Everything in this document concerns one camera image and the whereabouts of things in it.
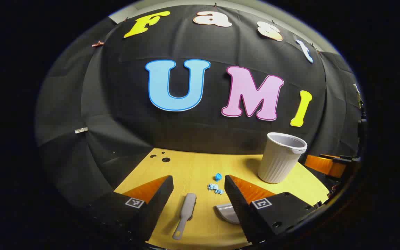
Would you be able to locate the small grey broom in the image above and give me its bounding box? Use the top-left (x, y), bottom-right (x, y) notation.
top-left (172, 193), bottom-right (197, 240)

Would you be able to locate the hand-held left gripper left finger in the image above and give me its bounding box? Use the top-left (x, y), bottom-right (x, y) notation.
top-left (82, 175), bottom-right (174, 245)

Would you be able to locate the black backdrop cloth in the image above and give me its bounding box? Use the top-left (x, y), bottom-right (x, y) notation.
top-left (35, 3), bottom-right (365, 209)

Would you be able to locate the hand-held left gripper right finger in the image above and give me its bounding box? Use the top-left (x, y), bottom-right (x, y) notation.
top-left (224, 175), bottom-right (317, 245)

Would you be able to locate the grey dustpan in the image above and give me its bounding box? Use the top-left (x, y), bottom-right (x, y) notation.
top-left (215, 203), bottom-right (240, 224)

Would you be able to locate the yellow wooden desktop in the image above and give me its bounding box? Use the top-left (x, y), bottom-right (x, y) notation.
top-left (114, 148), bottom-right (331, 250)

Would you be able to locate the white ribbed garbage bin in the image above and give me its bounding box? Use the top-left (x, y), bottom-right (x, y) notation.
top-left (257, 132), bottom-right (307, 184)

